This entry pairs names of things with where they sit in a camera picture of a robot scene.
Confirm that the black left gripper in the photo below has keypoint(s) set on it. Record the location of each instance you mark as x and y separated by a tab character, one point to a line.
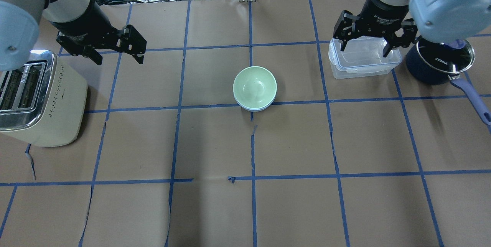
85	22

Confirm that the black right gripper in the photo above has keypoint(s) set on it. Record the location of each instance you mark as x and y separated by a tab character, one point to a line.
380	12

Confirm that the green bowl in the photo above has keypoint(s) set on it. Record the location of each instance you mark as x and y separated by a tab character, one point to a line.
254	81

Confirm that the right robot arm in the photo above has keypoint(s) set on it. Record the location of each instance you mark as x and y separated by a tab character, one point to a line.
445	21

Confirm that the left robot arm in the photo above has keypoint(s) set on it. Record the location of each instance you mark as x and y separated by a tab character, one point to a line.
20	26

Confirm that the clear plastic lidded container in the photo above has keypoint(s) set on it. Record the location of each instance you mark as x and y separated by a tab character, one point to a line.
362	57

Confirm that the dark blue saucepan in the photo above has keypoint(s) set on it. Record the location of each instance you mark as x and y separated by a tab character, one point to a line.
439	63

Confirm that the cream toaster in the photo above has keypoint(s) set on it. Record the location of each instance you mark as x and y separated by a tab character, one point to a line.
43	101

